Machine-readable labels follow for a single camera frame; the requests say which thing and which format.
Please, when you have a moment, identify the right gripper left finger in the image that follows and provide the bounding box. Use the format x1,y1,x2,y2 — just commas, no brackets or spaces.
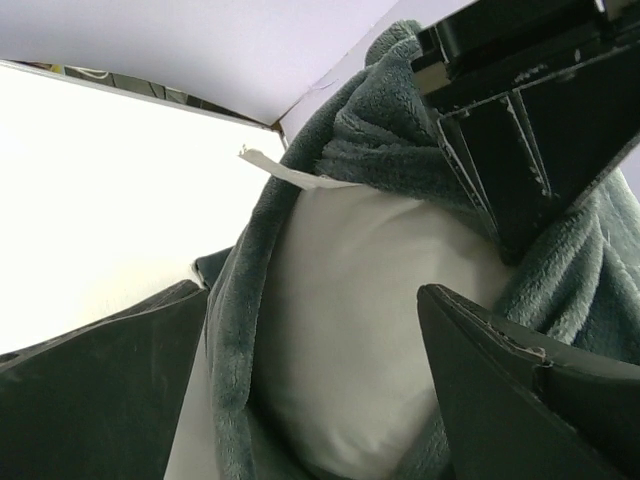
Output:
1,280,208,479

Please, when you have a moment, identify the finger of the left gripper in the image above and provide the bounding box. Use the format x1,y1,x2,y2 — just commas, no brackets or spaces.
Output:
411,1,639,264

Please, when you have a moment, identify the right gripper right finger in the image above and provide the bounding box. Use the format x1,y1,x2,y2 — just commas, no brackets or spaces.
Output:
417,284,639,479

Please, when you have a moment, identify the white pillow insert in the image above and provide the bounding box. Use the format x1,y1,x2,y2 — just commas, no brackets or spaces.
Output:
169,185,511,480

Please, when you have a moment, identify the white pillow label tag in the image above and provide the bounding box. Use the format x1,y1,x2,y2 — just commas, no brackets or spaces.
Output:
238,149,357,190

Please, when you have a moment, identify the zebra and grey pillowcase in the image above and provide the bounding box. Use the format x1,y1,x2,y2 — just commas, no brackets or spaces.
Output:
196,20,639,479

